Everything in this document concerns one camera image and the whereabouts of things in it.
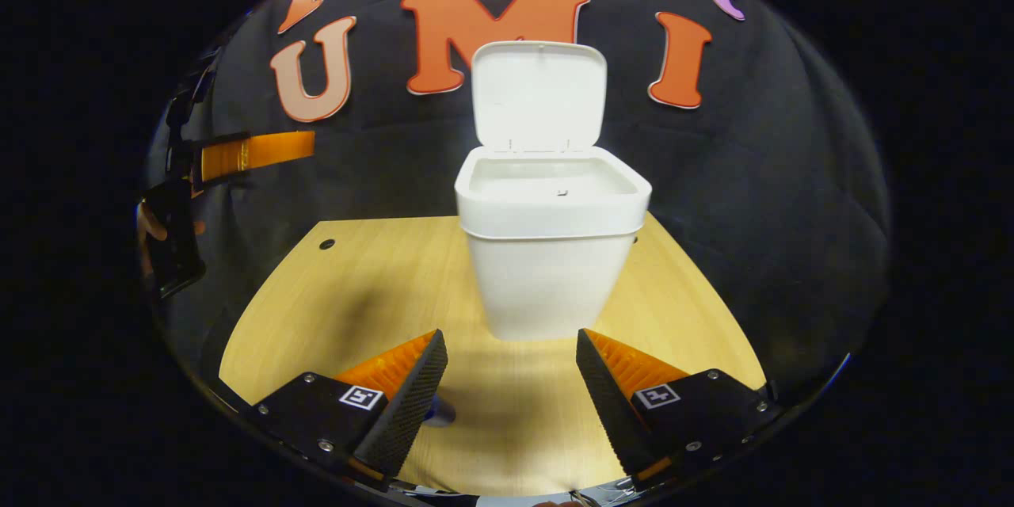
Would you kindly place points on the white desktop garbage bin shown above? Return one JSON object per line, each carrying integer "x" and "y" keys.
{"x": 547, "y": 277}

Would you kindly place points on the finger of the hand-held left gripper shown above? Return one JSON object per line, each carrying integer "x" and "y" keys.
{"x": 261, "y": 152}

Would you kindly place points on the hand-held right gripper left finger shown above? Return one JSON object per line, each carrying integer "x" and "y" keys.
{"x": 408, "y": 404}

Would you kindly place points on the wooden desktop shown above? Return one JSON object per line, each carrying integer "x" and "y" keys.
{"x": 507, "y": 412}

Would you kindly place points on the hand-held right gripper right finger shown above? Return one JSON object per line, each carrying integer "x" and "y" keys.
{"x": 614, "y": 412}

